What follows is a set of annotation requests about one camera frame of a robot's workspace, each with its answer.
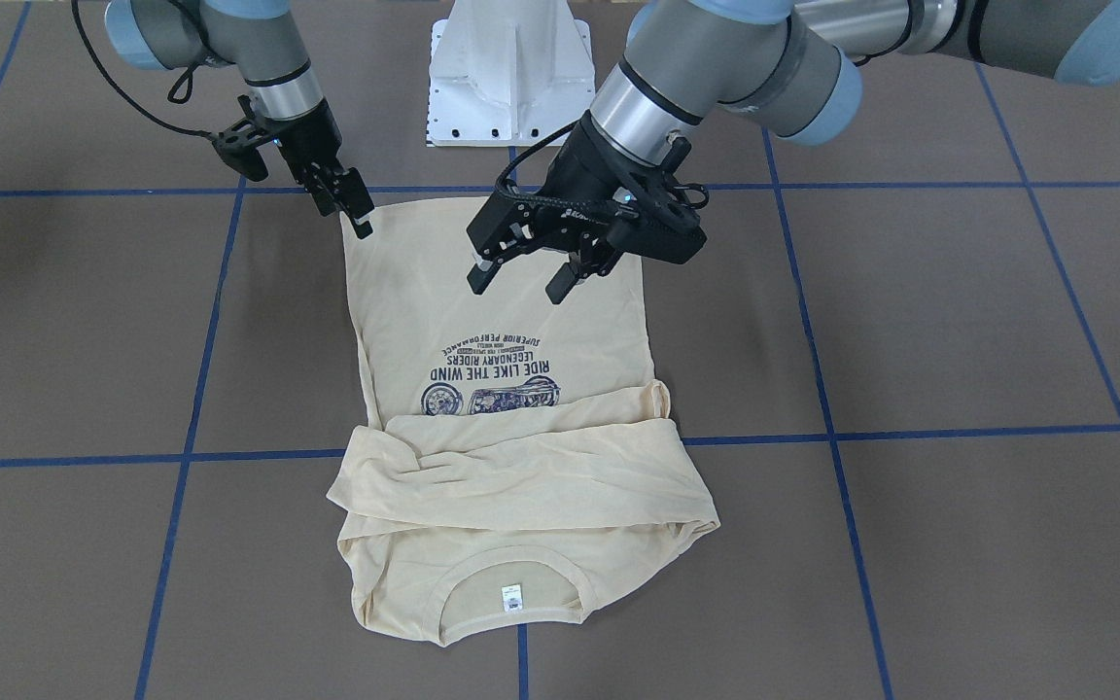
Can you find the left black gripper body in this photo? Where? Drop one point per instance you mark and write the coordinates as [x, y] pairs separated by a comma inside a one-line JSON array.
[[584, 167]]

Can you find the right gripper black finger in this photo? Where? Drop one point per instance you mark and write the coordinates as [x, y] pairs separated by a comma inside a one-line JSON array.
[[362, 227]]

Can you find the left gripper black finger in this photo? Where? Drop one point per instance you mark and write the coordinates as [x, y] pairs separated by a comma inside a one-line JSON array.
[[564, 281], [482, 273]]

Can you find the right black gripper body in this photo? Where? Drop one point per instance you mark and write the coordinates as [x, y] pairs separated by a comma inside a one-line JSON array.
[[311, 139]]

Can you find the beige long-sleeve printed shirt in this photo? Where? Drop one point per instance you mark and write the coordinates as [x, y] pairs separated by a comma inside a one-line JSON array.
[[519, 463]]

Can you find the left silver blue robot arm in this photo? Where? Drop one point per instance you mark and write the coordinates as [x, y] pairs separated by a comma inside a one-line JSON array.
[[792, 68]]

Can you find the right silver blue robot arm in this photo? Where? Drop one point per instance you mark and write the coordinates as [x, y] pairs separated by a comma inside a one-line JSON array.
[[285, 104]]

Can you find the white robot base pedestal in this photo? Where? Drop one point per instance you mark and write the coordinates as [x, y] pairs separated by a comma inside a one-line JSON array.
[[507, 73]]

